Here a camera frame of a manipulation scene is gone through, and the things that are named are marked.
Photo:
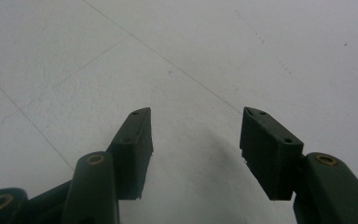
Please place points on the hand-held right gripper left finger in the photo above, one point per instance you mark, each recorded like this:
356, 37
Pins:
130, 149

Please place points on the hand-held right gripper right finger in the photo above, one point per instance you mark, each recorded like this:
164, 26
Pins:
270, 152

